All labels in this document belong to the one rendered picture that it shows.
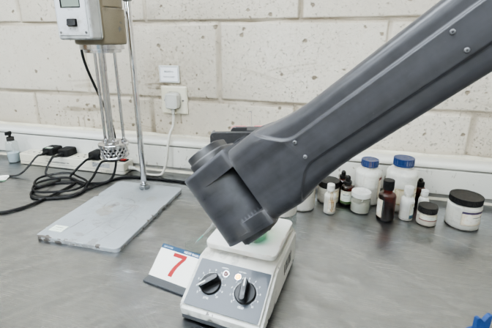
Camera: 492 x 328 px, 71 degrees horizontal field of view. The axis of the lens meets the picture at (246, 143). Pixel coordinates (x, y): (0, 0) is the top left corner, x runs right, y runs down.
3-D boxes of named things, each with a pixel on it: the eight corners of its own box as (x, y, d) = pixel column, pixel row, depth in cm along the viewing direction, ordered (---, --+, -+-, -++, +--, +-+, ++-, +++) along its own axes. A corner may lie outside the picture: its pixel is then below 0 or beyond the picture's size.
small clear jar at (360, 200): (373, 213, 83) (375, 193, 82) (357, 216, 82) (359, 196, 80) (361, 205, 87) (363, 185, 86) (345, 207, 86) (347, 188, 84)
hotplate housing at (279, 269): (261, 345, 47) (262, 297, 45) (179, 319, 52) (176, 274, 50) (297, 255, 67) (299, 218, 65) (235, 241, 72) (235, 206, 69)
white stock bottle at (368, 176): (362, 207, 86) (367, 164, 82) (348, 197, 92) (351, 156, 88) (384, 204, 88) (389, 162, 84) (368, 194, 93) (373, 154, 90)
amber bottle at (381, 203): (394, 216, 82) (400, 178, 79) (392, 223, 78) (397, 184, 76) (377, 212, 84) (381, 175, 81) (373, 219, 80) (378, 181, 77)
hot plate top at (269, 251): (274, 263, 52) (275, 258, 52) (203, 247, 56) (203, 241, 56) (293, 224, 63) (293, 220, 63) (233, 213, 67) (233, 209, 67)
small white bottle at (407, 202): (398, 220, 80) (403, 188, 78) (397, 214, 83) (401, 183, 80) (413, 222, 79) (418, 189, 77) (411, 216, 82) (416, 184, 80)
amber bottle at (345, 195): (340, 200, 90) (343, 172, 88) (353, 202, 89) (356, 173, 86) (338, 205, 87) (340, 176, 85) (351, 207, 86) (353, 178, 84)
